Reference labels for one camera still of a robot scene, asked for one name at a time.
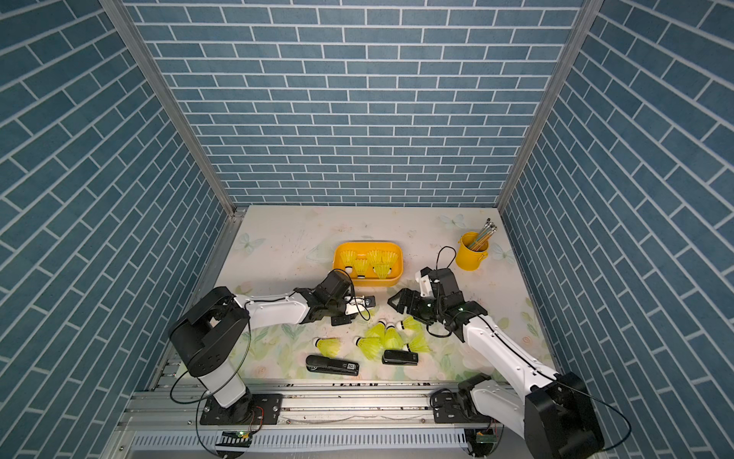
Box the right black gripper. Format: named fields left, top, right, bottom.
left=389, top=287, right=445, bottom=324

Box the yellow plastic storage box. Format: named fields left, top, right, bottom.
left=333, top=241, right=403, bottom=288

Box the yellow shuttlecock small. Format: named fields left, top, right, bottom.
left=364, top=321, right=387, bottom=340

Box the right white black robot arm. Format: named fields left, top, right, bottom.
left=388, top=268, right=630, bottom=458

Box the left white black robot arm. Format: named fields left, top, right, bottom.
left=168, top=270, right=377, bottom=409

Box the yellow pen cup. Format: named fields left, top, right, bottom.
left=455, top=231, right=489, bottom=272

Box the yellow shuttlecock front upright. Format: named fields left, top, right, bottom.
left=382, top=325, right=404, bottom=351

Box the large black stapler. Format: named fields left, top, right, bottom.
left=305, top=355, right=359, bottom=376

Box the small black stapler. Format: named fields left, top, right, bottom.
left=382, top=350, right=419, bottom=366

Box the bundle of pencils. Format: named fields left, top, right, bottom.
left=468, top=218, right=497, bottom=252

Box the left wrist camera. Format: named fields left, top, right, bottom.
left=344, top=296, right=377, bottom=317

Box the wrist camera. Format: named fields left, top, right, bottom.
left=344, top=296, right=377, bottom=317
left=416, top=272, right=434, bottom=298

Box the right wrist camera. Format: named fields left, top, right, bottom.
left=416, top=272, right=434, bottom=298

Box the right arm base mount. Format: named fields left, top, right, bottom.
left=429, top=388, right=497, bottom=425

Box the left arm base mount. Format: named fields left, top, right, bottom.
left=200, top=392, right=283, bottom=428

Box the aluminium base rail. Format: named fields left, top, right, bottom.
left=123, top=377, right=534, bottom=432

